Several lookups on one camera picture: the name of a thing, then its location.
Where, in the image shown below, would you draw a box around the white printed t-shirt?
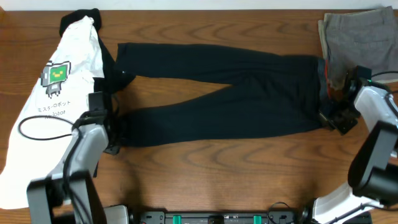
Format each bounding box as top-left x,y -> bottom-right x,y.
1,16 -> 104,210

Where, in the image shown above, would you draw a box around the black leggings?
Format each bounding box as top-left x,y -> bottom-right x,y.
115,43 -> 327,147

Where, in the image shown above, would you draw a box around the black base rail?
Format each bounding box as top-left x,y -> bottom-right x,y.
130,211 -> 299,224

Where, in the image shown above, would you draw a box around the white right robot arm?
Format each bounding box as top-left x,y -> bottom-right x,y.
299,66 -> 397,223

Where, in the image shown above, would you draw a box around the grey folded trousers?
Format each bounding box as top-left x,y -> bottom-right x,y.
318,6 -> 397,90

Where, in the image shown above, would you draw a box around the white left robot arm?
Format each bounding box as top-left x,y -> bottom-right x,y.
27,92 -> 129,223

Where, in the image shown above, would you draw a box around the black garment under t-shirt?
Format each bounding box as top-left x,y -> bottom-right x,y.
58,8 -> 136,178

